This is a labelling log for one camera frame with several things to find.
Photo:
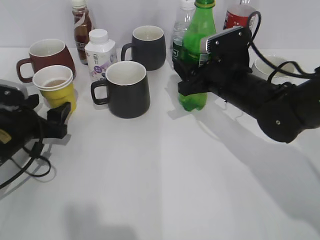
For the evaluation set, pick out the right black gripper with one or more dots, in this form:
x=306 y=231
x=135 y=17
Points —
x=197 y=79

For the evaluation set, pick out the white yogurt drink bottle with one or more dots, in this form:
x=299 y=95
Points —
x=100 y=53

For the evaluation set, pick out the red ceramic mug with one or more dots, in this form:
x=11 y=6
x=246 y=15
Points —
x=45 y=53

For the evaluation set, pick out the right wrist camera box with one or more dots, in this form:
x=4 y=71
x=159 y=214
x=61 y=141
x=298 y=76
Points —
x=230 y=46

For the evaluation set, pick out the red label cola bottle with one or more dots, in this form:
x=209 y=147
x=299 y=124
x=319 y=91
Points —
x=238 y=13

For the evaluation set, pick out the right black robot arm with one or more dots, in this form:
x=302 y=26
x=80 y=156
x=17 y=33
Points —
x=282 y=111

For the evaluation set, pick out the green plastic bottle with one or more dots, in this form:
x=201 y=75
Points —
x=202 y=25

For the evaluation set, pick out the yellow paper cup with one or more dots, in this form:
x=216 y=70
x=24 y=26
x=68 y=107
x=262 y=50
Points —
x=55 y=83

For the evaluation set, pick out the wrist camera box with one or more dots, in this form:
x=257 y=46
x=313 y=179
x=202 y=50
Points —
x=230 y=46
x=15 y=95

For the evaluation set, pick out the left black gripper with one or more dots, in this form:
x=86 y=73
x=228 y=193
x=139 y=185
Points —
x=54 y=126

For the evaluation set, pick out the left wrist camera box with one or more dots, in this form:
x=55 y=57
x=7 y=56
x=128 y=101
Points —
x=15 y=95

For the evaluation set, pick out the brown tea bottle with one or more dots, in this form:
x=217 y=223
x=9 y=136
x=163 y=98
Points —
x=82 y=26

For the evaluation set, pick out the black mug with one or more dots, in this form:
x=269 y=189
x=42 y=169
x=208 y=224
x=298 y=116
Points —
x=125 y=89
x=148 y=47

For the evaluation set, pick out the black mug front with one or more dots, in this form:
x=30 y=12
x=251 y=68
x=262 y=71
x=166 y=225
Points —
x=125 y=89

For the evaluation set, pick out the black mug rear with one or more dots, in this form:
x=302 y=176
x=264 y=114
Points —
x=148 y=47

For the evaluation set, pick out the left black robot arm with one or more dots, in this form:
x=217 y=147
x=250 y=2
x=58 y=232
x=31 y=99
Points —
x=20 y=126

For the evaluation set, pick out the clear water bottle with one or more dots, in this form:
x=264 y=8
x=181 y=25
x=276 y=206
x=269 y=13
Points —
x=183 y=19

